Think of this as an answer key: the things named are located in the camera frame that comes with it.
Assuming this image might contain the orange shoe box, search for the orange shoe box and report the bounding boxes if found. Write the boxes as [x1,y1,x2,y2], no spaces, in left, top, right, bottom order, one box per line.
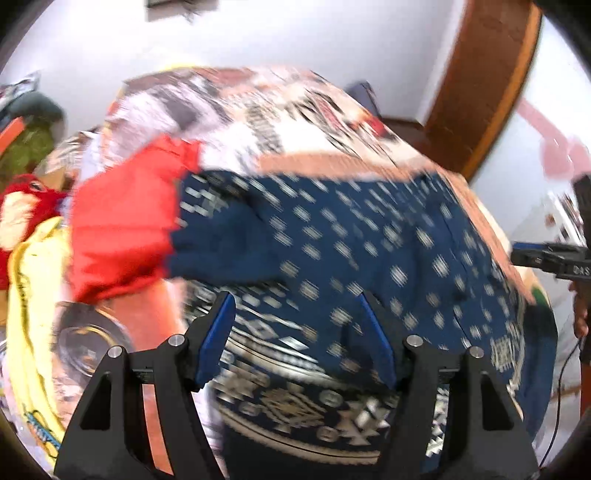
[0,117,26,156]

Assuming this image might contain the printed newspaper pattern bedspread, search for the printed newspaper pattern bedspread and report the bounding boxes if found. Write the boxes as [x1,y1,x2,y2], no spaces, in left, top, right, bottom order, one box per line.
[36,66,555,478]

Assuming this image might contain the yellow garment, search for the yellow garment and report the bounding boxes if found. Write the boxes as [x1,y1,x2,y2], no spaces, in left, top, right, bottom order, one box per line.
[7,216,70,464]

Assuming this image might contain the red garment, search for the red garment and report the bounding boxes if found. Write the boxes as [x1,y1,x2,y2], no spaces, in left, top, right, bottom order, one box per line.
[69,135,200,304]

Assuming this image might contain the person's hand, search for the person's hand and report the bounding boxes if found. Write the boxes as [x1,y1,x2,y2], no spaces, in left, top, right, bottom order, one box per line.
[569,282,590,339]

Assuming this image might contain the grey green pillow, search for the grey green pillow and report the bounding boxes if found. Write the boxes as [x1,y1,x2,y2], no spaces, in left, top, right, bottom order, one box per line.
[7,91,64,123]

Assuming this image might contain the navy patterned hooded sweater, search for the navy patterned hooded sweater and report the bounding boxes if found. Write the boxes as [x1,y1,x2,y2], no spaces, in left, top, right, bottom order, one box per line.
[168,171,557,479]

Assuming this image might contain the red parrot plush toy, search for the red parrot plush toy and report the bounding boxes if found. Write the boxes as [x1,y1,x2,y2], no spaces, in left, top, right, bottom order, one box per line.
[1,174,66,290]

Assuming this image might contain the grey blue backpack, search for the grey blue backpack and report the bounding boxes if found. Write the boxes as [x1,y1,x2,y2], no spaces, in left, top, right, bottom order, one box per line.
[345,81,381,117]

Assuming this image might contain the wooden wardrobe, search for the wooden wardrobe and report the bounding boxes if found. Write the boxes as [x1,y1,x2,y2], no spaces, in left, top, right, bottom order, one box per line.
[421,0,544,182]

